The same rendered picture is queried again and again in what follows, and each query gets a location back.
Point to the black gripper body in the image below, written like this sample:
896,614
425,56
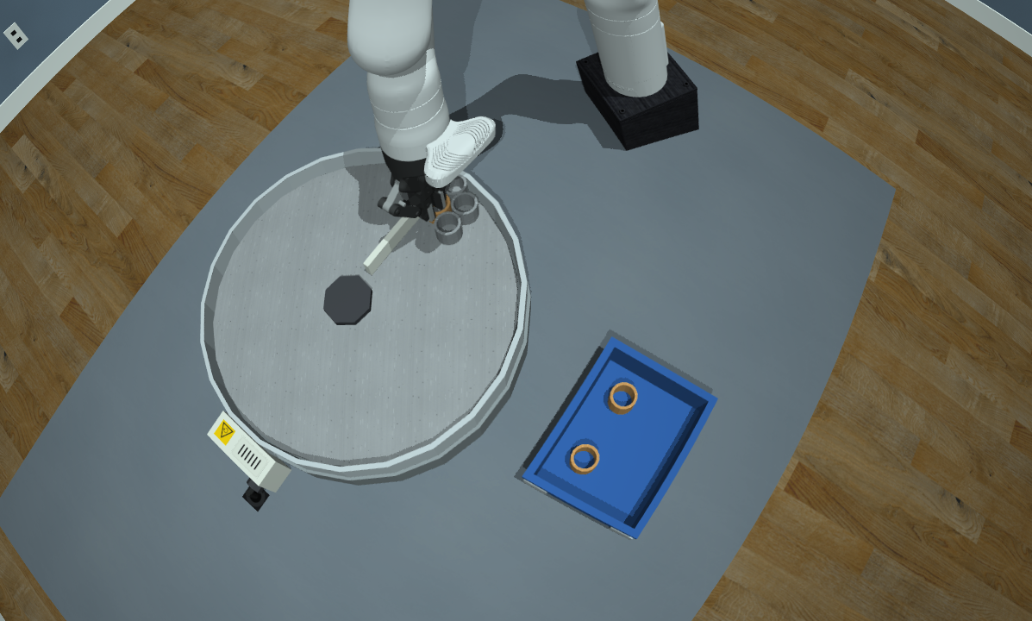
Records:
403,171

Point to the blue open crate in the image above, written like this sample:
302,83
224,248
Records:
640,452

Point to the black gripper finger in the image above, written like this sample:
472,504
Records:
438,197
418,204

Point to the grey metal bushing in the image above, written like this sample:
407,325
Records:
459,181
465,198
449,238

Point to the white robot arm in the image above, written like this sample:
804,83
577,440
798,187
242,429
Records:
387,37

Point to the bronze bushing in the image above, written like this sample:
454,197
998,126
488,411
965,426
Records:
590,449
622,387
448,208

